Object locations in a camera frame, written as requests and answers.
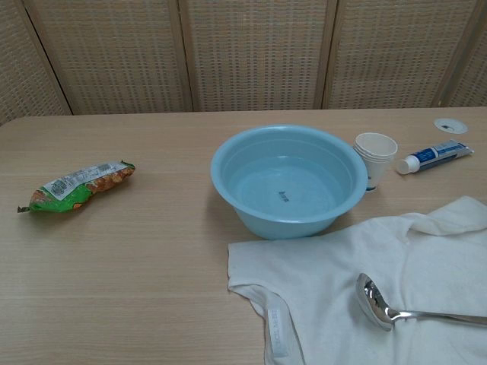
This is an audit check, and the metal spoon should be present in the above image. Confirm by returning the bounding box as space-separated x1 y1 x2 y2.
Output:
355 272 487 332

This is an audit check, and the light blue bowl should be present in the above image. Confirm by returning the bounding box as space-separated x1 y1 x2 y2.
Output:
210 126 369 240

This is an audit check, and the white cotton t-shirt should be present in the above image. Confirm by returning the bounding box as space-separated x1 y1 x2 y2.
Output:
227 195 487 365

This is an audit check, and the woven folding screen panel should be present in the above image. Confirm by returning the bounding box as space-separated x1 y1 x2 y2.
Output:
0 0 74 129
322 0 475 111
23 0 193 115
177 0 339 113
436 0 487 110

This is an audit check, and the white paper cup stack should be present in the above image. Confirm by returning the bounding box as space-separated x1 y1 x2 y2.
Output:
353 132 399 192

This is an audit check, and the green orange snack bag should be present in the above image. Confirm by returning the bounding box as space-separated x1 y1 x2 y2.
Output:
17 159 136 214

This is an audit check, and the white blue toothpaste tube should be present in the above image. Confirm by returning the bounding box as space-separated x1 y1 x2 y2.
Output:
396 139 475 175

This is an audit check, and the white round sticker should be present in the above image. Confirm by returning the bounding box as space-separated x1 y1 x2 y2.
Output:
434 118 468 135

